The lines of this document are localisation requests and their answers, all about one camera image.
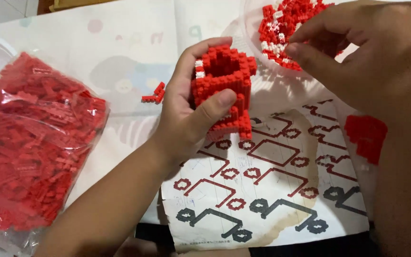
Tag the person's right hand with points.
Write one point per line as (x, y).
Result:
(387, 60)

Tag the person's left hand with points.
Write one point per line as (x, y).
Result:
(178, 117)

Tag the red brick model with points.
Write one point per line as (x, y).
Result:
(223, 76)

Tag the small red brick assembly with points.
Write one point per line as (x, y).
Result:
(159, 93)

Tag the white paper with red picture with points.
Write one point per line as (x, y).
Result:
(366, 137)

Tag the pale cartoon print mat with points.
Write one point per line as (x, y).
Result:
(120, 46)

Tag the clear plastic bowl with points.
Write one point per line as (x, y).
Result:
(250, 39)

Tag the pile of red white bricks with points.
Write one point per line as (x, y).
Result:
(277, 21)

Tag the printed instruction sheet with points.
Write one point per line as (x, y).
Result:
(280, 178)

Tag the clear bag of red bricks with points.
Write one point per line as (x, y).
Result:
(34, 142)

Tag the person's black shorts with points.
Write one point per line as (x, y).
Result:
(316, 248)

